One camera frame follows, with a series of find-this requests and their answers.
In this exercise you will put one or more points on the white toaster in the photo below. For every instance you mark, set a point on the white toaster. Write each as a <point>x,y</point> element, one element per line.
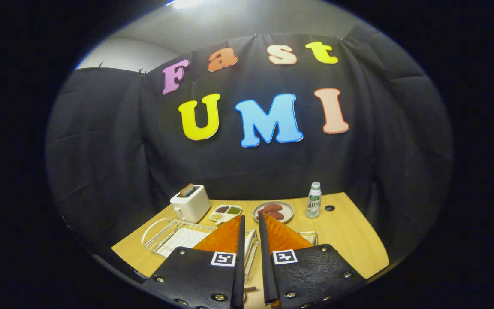
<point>193,206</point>

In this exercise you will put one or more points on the white drip tray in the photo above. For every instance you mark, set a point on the white drip tray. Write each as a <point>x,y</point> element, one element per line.
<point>182,238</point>

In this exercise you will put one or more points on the brown toast slice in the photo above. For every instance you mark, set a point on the brown toast slice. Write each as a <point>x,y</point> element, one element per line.
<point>186,190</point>

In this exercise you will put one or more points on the beige plate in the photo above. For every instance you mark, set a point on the beige plate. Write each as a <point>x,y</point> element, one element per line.
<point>288,212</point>

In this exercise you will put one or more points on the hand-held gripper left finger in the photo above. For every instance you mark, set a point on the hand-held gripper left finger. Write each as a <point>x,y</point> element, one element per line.
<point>241,266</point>

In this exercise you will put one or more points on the white drink bottle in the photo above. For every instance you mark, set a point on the white drink bottle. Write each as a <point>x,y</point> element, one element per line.
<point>314,206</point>

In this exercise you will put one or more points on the red meat piece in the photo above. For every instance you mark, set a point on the red meat piece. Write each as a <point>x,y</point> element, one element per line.
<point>270,208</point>
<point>275,215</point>

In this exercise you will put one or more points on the white divided bean dish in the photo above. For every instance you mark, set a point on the white divided bean dish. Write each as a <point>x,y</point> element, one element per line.
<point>228,210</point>

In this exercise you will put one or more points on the black backdrop cloth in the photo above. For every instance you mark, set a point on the black backdrop cloth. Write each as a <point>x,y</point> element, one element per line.
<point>380,150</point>

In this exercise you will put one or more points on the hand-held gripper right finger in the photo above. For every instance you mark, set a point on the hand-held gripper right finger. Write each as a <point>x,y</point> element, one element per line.
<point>266,266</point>

